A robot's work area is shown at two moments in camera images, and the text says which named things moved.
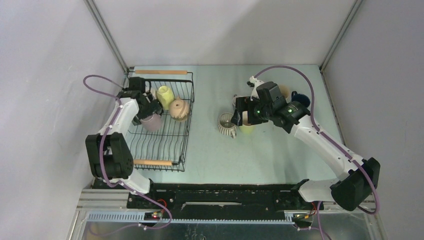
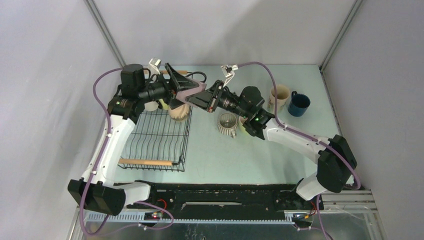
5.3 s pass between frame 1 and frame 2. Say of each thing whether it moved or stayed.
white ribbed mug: stayed
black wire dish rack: stayed
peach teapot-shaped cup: stayed
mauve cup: moved
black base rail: stayed
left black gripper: moved
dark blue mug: stayed
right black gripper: moved
